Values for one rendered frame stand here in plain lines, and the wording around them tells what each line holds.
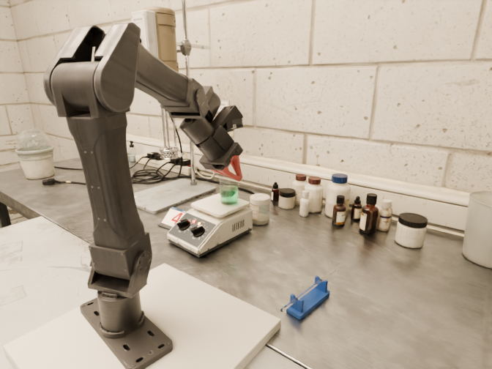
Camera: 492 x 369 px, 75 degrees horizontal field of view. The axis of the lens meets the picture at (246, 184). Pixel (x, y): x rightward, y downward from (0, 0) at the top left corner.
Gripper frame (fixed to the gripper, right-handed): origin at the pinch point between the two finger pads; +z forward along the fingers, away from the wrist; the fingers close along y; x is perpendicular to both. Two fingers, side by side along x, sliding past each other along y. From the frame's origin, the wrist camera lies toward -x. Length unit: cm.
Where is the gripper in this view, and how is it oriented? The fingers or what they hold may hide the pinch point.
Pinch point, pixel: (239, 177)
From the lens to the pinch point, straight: 80.9
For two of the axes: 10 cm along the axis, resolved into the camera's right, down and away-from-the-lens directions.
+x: -5.1, 7.7, -3.8
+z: 5.4, 6.3, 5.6
